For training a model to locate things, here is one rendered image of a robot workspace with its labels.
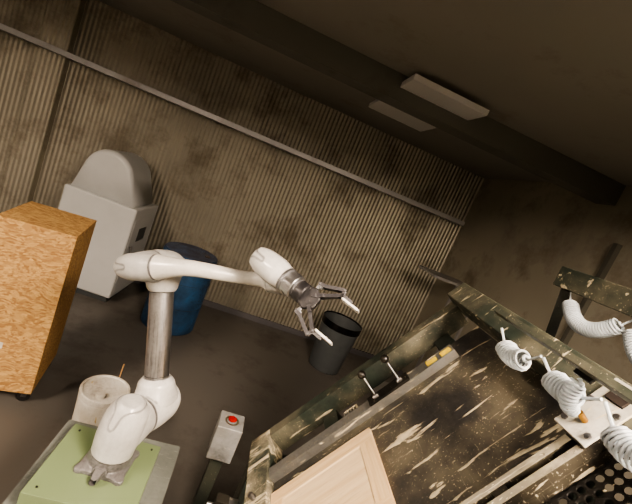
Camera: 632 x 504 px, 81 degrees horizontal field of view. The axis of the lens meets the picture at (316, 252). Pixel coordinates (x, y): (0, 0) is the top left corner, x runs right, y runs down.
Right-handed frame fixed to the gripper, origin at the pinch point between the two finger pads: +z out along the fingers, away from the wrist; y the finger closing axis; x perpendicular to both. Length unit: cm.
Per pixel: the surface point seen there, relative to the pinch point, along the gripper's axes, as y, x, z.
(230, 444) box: 66, -69, -19
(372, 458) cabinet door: 25, -36, 32
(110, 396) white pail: 113, -118, -111
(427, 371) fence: -15, -45, 30
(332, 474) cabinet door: 39, -43, 24
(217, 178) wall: -86, -255, -304
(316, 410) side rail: 28, -75, 1
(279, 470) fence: 55, -59, 6
